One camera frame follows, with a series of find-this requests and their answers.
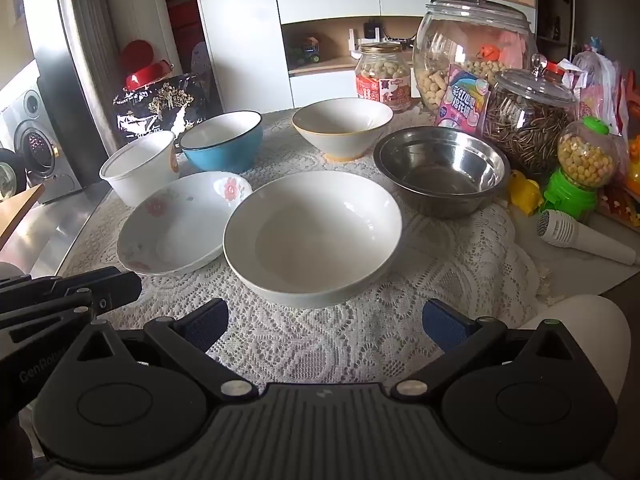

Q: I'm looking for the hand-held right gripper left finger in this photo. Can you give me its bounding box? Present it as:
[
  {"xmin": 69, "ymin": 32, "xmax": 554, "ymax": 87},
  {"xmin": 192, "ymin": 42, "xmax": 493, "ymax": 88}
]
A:
[{"xmin": 75, "ymin": 297, "xmax": 256, "ymax": 401}]

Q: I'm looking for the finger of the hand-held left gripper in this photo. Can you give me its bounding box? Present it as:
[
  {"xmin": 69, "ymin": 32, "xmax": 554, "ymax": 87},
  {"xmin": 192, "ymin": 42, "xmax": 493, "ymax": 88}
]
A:
[
  {"xmin": 30, "ymin": 266, "xmax": 143, "ymax": 317},
  {"xmin": 0, "ymin": 287, "xmax": 96, "ymax": 347}
]

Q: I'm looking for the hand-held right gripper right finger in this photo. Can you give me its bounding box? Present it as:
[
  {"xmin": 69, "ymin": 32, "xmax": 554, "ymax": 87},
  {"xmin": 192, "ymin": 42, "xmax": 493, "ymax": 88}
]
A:
[{"xmin": 391, "ymin": 298, "xmax": 586, "ymax": 401}]

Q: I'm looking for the white floral plate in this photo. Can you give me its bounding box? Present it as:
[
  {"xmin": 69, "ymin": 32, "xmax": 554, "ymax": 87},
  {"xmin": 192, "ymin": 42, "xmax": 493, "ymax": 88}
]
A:
[{"xmin": 117, "ymin": 172, "xmax": 253, "ymax": 277}]

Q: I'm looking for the white plastic bowl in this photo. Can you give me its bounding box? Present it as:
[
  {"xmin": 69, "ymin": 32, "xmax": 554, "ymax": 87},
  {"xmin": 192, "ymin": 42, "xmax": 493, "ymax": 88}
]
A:
[{"xmin": 99, "ymin": 131, "xmax": 180, "ymax": 208}]

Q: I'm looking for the large white ceramic bowl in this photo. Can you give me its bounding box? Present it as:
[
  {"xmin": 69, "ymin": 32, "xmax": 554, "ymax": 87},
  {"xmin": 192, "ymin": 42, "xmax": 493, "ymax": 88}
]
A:
[{"xmin": 223, "ymin": 170, "xmax": 403, "ymax": 307}]

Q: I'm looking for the stainless steel bowl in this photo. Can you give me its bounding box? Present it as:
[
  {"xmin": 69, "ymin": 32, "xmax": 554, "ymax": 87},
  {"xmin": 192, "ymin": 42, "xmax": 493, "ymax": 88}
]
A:
[{"xmin": 373, "ymin": 126, "xmax": 511, "ymax": 218}]

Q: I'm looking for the blue bowl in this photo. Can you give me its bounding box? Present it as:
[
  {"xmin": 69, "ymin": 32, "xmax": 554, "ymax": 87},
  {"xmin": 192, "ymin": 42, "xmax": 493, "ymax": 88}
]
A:
[{"xmin": 179, "ymin": 111, "xmax": 264, "ymax": 174}]

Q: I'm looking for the white bowl with yellow rim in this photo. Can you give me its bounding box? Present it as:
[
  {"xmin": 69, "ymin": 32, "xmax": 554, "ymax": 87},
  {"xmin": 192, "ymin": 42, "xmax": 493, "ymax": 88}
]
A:
[{"xmin": 292, "ymin": 98, "xmax": 394, "ymax": 161}]

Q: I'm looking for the wooden table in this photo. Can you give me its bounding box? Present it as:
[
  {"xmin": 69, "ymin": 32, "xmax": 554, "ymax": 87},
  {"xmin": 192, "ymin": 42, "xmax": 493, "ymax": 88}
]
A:
[{"xmin": 0, "ymin": 183, "xmax": 46, "ymax": 251}]

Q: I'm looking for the white lace tablecloth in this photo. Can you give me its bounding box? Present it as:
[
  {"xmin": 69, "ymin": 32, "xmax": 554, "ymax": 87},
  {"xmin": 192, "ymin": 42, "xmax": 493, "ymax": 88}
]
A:
[{"xmin": 60, "ymin": 107, "xmax": 556, "ymax": 396}]

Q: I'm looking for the black round appliance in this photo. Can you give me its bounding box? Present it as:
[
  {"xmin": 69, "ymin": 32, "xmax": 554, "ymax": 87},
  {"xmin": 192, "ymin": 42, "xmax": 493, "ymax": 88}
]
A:
[{"xmin": 0, "ymin": 149, "xmax": 28, "ymax": 202}]

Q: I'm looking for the grey speaker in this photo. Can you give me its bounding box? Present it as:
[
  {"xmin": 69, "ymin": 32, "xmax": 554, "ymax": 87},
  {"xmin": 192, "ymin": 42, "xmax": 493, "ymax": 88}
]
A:
[{"xmin": 0, "ymin": 77, "xmax": 83, "ymax": 206}]

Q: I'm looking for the yellow duck toy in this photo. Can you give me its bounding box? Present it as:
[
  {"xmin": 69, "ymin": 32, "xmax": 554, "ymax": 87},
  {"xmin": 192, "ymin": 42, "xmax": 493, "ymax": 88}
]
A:
[{"xmin": 507, "ymin": 170, "xmax": 544, "ymax": 216}]

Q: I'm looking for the white toy microphone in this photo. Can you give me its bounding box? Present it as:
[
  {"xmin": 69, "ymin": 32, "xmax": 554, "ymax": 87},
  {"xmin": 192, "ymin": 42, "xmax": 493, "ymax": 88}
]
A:
[{"xmin": 537, "ymin": 210, "xmax": 638, "ymax": 266}]

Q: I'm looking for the black snack bag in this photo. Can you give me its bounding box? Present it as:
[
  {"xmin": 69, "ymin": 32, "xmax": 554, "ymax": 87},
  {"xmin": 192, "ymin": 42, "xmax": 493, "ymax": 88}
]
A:
[{"xmin": 114, "ymin": 74, "xmax": 223, "ymax": 147}]

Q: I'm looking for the green gumball dispenser toy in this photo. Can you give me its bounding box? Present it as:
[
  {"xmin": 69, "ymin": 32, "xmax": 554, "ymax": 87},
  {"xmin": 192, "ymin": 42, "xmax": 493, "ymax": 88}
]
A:
[{"xmin": 542, "ymin": 116, "xmax": 618, "ymax": 223}]

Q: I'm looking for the red trash bin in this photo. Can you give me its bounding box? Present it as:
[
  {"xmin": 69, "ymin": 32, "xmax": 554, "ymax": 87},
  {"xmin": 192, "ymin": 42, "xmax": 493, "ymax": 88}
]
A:
[{"xmin": 120, "ymin": 40, "xmax": 174, "ymax": 92}]

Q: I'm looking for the glass jar of sunflower seeds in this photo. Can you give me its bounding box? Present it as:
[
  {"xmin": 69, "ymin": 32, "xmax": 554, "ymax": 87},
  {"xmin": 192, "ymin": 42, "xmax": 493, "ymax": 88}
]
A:
[{"xmin": 480, "ymin": 54, "xmax": 581, "ymax": 178}]

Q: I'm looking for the pink candy packet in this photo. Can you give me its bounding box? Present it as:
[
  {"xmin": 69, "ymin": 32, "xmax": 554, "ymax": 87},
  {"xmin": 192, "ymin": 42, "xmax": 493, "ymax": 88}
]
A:
[{"xmin": 434, "ymin": 64, "xmax": 491, "ymax": 133}]

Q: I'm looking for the grey printed board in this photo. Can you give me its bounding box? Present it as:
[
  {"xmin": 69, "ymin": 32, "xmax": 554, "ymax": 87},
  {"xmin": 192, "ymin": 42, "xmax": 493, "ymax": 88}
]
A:
[{"xmin": 191, "ymin": 40, "xmax": 213, "ymax": 77}]

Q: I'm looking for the gold-lid plastic snack jar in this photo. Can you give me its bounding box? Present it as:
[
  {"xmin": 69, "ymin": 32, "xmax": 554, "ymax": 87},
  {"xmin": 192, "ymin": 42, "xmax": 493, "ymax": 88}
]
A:
[{"xmin": 355, "ymin": 42, "xmax": 412, "ymax": 113}]

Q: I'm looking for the pink plastic bag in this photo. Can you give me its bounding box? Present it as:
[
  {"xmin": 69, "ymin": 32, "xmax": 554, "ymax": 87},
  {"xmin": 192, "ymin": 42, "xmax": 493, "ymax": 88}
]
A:
[{"xmin": 570, "ymin": 50, "xmax": 627, "ymax": 136}]

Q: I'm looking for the white tv cabinet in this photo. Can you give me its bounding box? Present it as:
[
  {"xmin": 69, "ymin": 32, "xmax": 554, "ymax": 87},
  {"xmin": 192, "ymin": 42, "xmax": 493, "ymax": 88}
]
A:
[{"xmin": 192, "ymin": 0, "xmax": 538, "ymax": 111}]

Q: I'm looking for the large glass snack jar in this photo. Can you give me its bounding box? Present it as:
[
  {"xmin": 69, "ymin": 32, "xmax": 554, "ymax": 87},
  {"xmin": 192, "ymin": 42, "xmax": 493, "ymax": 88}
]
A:
[{"xmin": 413, "ymin": 0, "xmax": 538, "ymax": 116}]

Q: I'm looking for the green toy tractor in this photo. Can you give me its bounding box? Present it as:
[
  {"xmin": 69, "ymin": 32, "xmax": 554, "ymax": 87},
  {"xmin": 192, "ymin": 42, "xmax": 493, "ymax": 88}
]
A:
[{"xmin": 287, "ymin": 36, "xmax": 322, "ymax": 66}]

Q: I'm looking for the white router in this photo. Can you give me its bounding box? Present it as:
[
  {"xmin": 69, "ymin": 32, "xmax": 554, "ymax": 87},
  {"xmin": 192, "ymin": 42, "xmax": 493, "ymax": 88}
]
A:
[{"xmin": 347, "ymin": 20, "xmax": 416, "ymax": 58}]

